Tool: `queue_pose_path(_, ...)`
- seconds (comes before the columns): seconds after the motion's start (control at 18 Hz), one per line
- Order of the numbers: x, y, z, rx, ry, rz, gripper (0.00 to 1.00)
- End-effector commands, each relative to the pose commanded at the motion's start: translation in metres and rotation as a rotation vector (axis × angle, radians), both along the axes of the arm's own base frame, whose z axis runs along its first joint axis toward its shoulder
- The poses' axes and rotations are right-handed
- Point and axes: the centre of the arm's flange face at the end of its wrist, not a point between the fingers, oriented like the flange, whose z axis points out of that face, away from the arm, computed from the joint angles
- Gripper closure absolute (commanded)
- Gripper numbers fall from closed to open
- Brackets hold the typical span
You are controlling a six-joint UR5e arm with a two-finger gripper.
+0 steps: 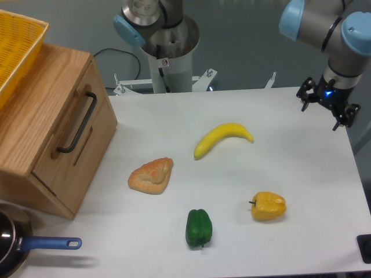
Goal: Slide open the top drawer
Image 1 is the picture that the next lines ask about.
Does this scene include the wooden top drawer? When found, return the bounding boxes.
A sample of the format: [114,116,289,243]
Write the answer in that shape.
[33,61,117,207]

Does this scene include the wooden drawer cabinet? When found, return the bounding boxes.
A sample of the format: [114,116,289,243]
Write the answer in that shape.
[1,44,107,219]

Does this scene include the toasted bread pastry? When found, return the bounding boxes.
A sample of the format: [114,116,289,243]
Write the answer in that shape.
[128,157,173,195]

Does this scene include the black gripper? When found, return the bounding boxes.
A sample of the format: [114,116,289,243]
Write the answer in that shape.
[296,76,361,131]

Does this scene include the yellow plastic basket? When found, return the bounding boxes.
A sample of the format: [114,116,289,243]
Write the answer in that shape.
[1,10,49,107]

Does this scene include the black metal drawer handle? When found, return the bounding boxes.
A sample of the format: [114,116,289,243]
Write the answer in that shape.
[56,91,97,153]

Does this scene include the blue handled frying pan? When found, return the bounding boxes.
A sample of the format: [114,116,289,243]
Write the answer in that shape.
[1,203,82,277]

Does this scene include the black cable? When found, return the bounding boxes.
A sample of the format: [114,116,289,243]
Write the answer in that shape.
[92,47,141,89]

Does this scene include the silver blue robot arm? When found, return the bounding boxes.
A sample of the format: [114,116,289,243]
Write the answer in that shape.
[113,1,370,127]

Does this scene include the yellow banana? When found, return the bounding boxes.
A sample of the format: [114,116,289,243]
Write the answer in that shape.
[194,122,254,160]

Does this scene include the yellow bell pepper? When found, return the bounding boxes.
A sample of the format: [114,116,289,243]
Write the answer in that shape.
[249,191,287,221]

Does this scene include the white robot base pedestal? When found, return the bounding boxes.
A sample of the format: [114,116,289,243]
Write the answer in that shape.
[142,15,200,94]

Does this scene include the black table corner clamp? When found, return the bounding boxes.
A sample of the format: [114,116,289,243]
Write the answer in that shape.
[357,234,371,264]

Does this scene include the green bell pepper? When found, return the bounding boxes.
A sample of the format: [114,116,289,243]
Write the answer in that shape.
[185,209,213,247]

